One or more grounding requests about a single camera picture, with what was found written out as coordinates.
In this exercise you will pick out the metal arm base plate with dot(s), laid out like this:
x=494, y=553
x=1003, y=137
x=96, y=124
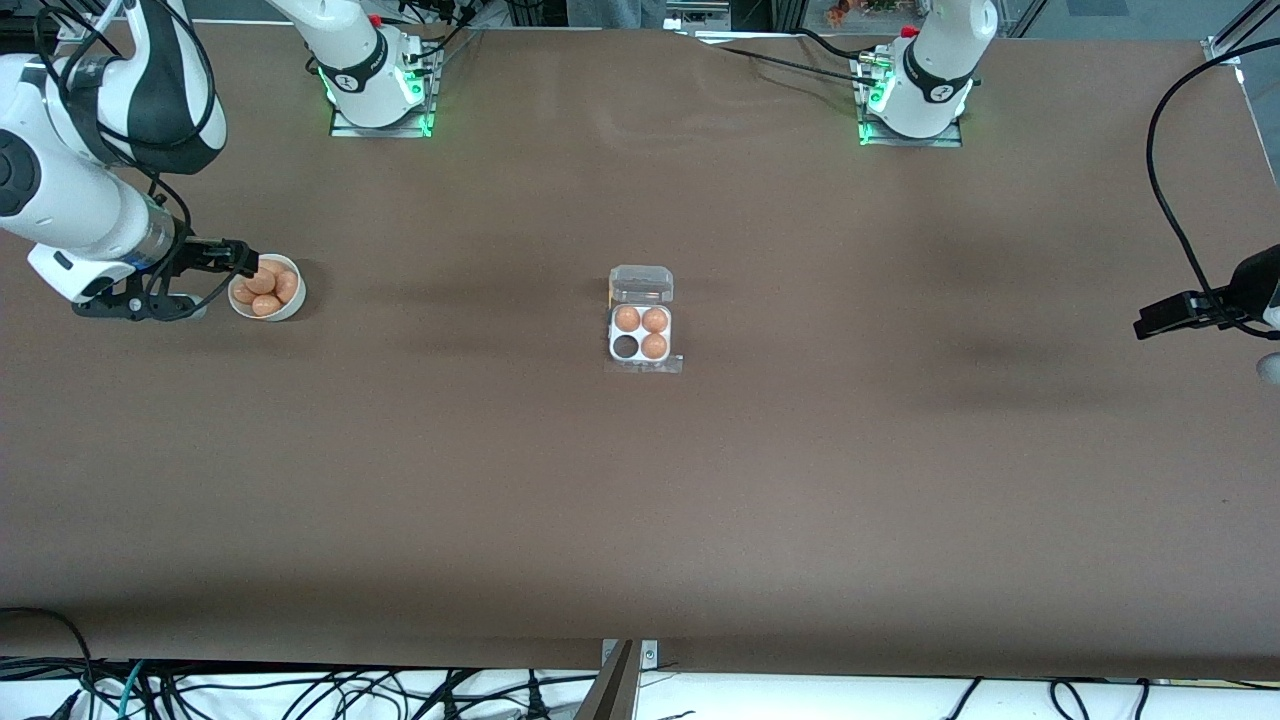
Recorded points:
x=345, y=128
x=945, y=138

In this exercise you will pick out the brown table cover mat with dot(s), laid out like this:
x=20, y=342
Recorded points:
x=640, y=500

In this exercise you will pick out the person in grey trousers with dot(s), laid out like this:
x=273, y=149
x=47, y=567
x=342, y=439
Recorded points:
x=615, y=12

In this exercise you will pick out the aluminium frame profile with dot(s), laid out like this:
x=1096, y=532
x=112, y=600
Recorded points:
x=1225, y=45

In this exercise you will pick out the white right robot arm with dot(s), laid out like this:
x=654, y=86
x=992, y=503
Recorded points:
x=70, y=200

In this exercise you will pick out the white round bowl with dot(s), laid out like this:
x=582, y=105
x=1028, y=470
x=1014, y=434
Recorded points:
x=290, y=311

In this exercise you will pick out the white electronics box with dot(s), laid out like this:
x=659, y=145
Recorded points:
x=695, y=15

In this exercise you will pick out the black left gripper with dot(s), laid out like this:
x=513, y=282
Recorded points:
x=1254, y=284

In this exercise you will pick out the dark metal bar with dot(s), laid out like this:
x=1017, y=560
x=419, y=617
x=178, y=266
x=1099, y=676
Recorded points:
x=610, y=695

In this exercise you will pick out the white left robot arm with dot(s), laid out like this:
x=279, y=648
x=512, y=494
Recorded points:
x=930, y=70

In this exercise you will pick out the clear plastic egg box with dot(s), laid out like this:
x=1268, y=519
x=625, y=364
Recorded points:
x=640, y=333

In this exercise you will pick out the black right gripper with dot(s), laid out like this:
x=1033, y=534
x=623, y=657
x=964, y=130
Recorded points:
x=196, y=254

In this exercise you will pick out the clear tape strip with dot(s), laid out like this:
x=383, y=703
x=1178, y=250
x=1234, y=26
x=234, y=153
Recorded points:
x=672, y=366

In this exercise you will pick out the silver metal bracket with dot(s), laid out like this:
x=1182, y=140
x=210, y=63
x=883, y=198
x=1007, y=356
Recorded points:
x=650, y=655

